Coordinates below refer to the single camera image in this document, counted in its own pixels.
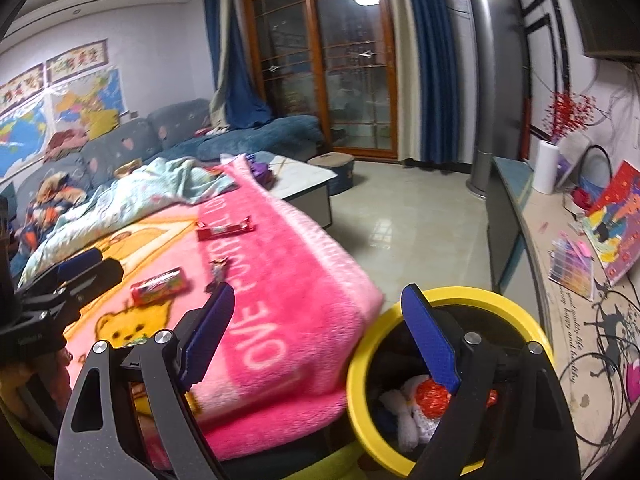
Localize small twisted candy wrapper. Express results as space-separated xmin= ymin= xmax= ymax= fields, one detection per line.
xmin=206 ymin=257 xmax=231 ymax=294

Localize silver tower air conditioner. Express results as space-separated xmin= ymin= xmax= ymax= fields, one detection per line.
xmin=460 ymin=0 xmax=532 ymax=199

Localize pink printed blanket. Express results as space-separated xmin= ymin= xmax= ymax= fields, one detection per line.
xmin=62 ymin=154 xmax=386 ymax=467

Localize grey round stool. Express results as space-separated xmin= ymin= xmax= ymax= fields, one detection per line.
xmin=307 ymin=152 xmax=357 ymax=195

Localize white top coffee table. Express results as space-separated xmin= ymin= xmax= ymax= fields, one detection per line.
xmin=267 ymin=155 xmax=339 ymax=231

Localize colourful striped pad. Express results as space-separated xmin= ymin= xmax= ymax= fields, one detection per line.
xmin=549 ymin=237 xmax=596 ymax=301

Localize dark television cabinet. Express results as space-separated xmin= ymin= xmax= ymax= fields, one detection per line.
xmin=486 ymin=155 xmax=640 ymax=461

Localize person's left hand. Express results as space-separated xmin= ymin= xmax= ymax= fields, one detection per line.
xmin=0 ymin=349 xmax=76 ymax=423

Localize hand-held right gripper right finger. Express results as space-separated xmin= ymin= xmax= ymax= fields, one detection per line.
xmin=400 ymin=283 xmax=584 ymax=480

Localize white and red plush toy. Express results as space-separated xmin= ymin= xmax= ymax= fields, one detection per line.
xmin=379 ymin=375 xmax=442 ymax=454

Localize red snack packet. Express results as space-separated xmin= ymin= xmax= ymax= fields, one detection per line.
xmin=131 ymin=267 xmax=190 ymax=306

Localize wall poster with figures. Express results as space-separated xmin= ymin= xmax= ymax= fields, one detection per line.
xmin=46 ymin=39 xmax=110 ymax=84
xmin=0 ymin=62 xmax=45 ymax=116

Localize red berry branches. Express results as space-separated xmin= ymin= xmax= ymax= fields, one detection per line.
xmin=542 ymin=91 xmax=599 ymax=144

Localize blue basket with black handle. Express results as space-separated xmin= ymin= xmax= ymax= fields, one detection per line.
xmin=565 ymin=145 xmax=614 ymax=212

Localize light blue printed quilt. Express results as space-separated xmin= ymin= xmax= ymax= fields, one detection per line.
xmin=10 ymin=156 xmax=242 ymax=281

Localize white paper towel roll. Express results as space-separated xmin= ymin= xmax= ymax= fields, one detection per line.
xmin=532 ymin=140 xmax=560 ymax=195

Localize yellow trash bin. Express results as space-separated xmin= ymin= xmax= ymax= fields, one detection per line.
xmin=346 ymin=287 xmax=557 ymax=479

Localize black television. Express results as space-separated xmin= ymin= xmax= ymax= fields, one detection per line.
xmin=567 ymin=0 xmax=640 ymax=64

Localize colourful patterned clothes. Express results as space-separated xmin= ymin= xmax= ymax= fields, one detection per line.
xmin=19 ymin=172 xmax=87 ymax=257

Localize red plastic wrapper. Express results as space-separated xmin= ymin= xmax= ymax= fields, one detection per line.
xmin=414 ymin=377 xmax=500 ymax=412

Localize colourful country map poster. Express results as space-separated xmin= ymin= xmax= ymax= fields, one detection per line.
xmin=52 ymin=67 xmax=126 ymax=127

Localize purple dotted gift bag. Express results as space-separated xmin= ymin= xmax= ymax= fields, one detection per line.
xmin=555 ymin=152 xmax=577 ymax=189

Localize blue grey heart sofa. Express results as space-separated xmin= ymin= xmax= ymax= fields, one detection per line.
xmin=0 ymin=97 xmax=326 ymax=266

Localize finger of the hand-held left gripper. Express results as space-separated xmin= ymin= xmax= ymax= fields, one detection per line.
xmin=22 ymin=258 xmax=125 ymax=322
xmin=17 ymin=248 xmax=105 ymax=297

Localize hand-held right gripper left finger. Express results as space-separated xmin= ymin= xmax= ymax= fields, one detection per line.
xmin=54 ymin=282 xmax=236 ymax=480

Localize red candy bar wrapper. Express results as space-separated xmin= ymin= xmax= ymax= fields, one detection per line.
xmin=195 ymin=216 xmax=256 ymax=242

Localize blue world map poster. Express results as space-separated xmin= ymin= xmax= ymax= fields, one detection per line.
xmin=0 ymin=95 xmax=54 ymax=179

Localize wooden glass sliding door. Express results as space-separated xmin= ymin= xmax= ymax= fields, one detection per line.
xmin=240 ymin=0 xmax=402 ymax=159

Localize beige curtain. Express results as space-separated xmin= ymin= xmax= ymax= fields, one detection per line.
xmin=209 ymin=0 xmax=247 ymax=127
xmin=382 ymin=0 xmax=427 ymax=162

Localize blue curtain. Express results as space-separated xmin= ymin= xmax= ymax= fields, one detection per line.
xmin=402 ymin=0 xmax=474 ymax=167
xmin=202 ymin=0 xmax=274 ymax=129

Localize pile of pink clothes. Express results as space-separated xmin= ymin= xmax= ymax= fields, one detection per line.
xmin=45 ymin=127 xmax=91 ymax=161

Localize colourful picture book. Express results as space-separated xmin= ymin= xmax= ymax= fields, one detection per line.
xmin=582 ymin=160 xmax=640 ymax=286

